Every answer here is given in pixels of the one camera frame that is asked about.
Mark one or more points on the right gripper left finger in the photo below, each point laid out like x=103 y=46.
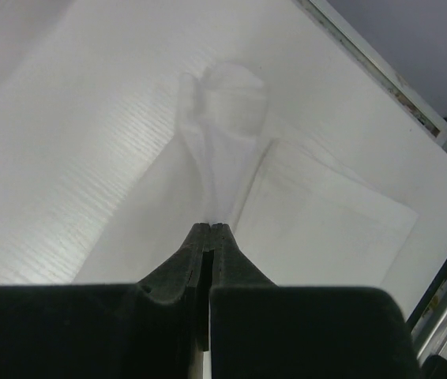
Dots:
x=148 y=329

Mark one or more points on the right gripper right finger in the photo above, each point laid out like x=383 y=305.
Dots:
x=261 y=330

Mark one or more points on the white t-shirt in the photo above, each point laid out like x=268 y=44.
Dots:
x=300 y=215

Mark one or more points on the aluminium rail frame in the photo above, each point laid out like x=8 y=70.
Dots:
x=428 y=320

